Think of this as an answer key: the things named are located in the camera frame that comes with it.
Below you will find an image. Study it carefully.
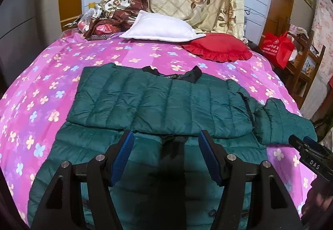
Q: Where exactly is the dark green puffer jacket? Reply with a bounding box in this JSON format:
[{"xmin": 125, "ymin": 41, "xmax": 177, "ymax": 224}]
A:
[{"xmin": 28, "ymin": 64, "xmax": 317, "ymax": 229}]

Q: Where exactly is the person's right hand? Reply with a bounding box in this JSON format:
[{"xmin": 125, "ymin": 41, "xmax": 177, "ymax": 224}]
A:
[{"xmin": 301, "ymin": 177, "xmax": 332, "ymax": 216}]

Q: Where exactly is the wooden shelf rack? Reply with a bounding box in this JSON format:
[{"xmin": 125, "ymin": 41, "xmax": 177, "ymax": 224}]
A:
[{"xmin": 282, "ymin": 30, "xmax": 326, "ymax": 109}]

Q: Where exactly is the pink floral bed sheet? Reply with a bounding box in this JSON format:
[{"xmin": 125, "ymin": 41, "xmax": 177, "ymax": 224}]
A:
[{"xmin": 1, "ymin": 34, "xmax": 300, "ymax": 223}]

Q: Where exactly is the red shopping bag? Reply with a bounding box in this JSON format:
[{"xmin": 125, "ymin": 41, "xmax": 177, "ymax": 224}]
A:
[{"xmin": 261, "ymin": 31, "xmax": 295, "ymax": 69}]

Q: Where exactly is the red ruffled cushion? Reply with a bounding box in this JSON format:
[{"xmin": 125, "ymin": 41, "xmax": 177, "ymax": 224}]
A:
[{"xmin": 182, "ymin": 33, "xmax": 252, "ymax": 63}]

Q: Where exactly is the red packaged item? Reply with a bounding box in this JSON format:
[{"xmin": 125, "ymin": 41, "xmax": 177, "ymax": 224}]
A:
[{"xmin": 93, "ymin": 23, "xmax": 121, "ymax": 36}]

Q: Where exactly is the grey wardrobe cabinet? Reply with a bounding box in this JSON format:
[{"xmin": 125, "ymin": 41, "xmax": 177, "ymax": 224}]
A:
[{"xmin": 1, "ymin": 0, "xmax": 61, "ymax": 82}]

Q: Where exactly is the white pillow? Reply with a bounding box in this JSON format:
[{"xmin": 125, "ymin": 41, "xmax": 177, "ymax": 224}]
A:
[{"xmin": 120, "ymin": 10, "xmax": 205, "ymax": 43}]

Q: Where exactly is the brown floral folded blanket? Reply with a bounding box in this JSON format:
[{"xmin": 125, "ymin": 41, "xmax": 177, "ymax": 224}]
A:
[{"xmin": 81, "ymin": 0, "xmax": 150, "ymax": 40}]

